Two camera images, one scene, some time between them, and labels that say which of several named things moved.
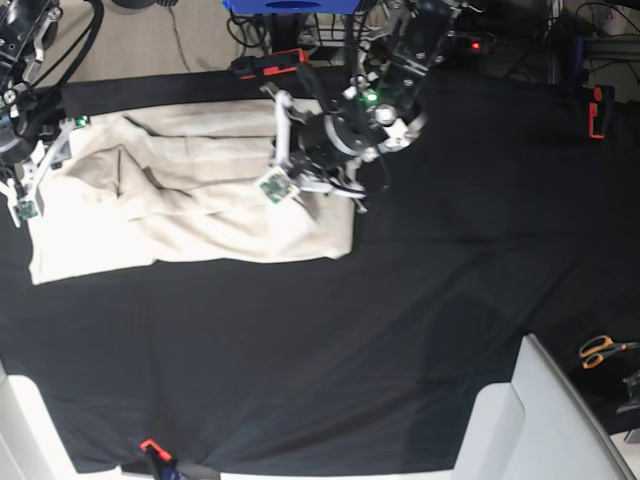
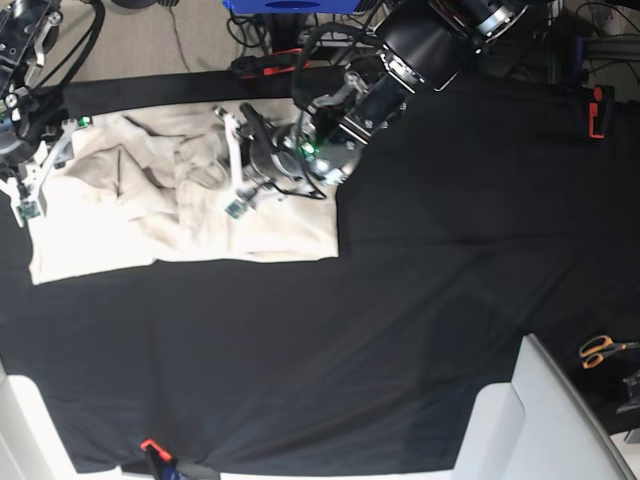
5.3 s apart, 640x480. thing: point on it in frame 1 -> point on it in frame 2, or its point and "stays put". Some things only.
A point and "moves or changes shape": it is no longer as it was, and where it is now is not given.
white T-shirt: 178,185 moves or changes shape
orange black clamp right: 601,111 stays put
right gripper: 331,147 -> 284,150
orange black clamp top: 279,63 stays put
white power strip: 338,36 stays put
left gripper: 25,128 stays put
